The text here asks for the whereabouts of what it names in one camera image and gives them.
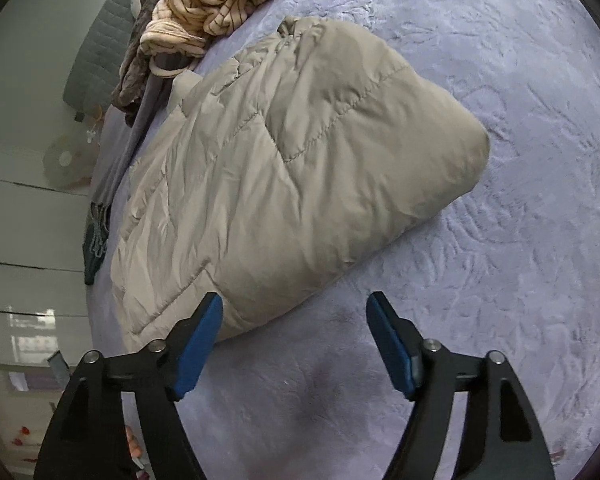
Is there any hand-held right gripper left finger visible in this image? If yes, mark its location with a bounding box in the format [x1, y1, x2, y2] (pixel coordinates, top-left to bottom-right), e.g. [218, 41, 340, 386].
[34, 292, 224, 480]

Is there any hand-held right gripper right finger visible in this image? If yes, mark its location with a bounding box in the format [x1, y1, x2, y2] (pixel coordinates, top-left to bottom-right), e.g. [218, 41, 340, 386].
[367, 291, 554, 480]

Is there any beige puffer jacket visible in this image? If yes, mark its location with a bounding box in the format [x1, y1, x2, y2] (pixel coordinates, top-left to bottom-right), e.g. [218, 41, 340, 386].
[111, 16, 491, 352]

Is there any lavender bed blanket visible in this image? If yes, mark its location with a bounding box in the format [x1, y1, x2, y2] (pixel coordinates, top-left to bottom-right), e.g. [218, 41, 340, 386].
[82, 0, 600, 480]

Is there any folded dark green garment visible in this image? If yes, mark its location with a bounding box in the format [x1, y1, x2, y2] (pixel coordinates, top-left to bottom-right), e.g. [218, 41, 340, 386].
[82, 200, 112, 286]

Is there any white wardrobe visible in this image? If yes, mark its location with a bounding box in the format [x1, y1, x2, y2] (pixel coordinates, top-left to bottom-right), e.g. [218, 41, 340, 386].
[0, 0, 103, 361]

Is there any grey lavender duvet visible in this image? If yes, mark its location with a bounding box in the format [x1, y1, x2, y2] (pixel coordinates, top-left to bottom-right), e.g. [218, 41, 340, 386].
[91, 67, 201, 206]

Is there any white standing fan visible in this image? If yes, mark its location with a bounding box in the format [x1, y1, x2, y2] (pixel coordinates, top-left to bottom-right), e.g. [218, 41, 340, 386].
[44, 132, 96, 189]

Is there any brown fuzzy garment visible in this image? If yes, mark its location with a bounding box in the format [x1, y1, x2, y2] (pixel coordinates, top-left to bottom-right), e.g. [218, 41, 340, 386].
[111, 0, 172, 127]

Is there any grey quilted headboard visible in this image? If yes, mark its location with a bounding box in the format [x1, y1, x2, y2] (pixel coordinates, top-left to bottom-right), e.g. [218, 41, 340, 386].
[64, 0, 153, 122]

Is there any cream striped robe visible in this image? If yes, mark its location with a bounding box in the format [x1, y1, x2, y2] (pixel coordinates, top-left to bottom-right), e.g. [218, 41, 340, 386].
[140, 0, 309, 79]

